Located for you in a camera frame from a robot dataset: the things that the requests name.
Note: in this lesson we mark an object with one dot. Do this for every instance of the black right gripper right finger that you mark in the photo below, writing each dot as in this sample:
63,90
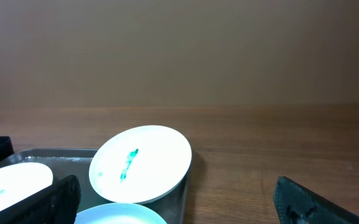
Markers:
297,204

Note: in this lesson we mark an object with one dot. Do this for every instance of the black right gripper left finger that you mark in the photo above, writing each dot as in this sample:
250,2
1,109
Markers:
56,204

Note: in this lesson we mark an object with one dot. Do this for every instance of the white plate tray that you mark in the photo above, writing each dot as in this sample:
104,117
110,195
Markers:
22,180
116,213

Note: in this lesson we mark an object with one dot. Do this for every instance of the white plate tray corner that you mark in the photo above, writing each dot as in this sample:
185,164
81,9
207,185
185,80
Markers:
140,165

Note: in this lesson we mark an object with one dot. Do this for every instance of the grey serving tray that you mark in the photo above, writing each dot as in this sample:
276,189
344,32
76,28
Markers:
64,162

